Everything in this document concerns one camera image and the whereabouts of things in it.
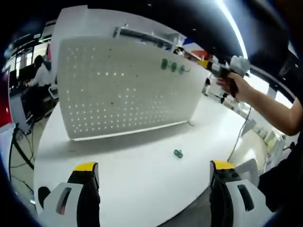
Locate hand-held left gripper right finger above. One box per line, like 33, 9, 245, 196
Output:
209, 159, 273, 227

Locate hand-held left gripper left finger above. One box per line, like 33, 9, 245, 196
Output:
37, 162, 101, 227

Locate white perforated mounting plate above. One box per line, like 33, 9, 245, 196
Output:
56, 37, 206, 142

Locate person's right hand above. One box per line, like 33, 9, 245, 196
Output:
216, 72, 253, 102

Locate person's black shoe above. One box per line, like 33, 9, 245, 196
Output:
37, 186, 51, 210

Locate ceiling light strip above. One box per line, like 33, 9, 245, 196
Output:
216, 0, 249, 60

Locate person's dark clothing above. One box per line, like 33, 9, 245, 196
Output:
258, 141, 303, 213

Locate white shelf rack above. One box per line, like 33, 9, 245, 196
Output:
113, 23, 185, 52

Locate white laptop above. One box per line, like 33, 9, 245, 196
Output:
0, 78, 27, 128

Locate black monitor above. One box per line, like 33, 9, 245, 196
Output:
15, 66, 34, 83

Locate red blue wall banner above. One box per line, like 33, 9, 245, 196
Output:
183, 37, 210, 60

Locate thin grey gripper cable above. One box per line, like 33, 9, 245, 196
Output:
227, 101, 253, 164

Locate thick black cable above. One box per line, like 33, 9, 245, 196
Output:
8, 122, 36, 171

